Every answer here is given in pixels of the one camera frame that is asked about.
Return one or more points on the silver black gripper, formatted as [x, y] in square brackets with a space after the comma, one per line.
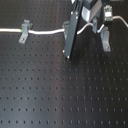
[89, 10]

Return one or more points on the green circuit board connector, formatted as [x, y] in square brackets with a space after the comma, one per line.
[107, 14]

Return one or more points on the right grey cable clip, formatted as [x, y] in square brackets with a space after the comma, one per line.
[105, 39]

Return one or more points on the grey cable clip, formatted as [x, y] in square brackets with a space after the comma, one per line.
[105, 39]
[26, 26]

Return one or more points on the left grey cable clip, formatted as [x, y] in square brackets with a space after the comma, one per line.
[26, 26]

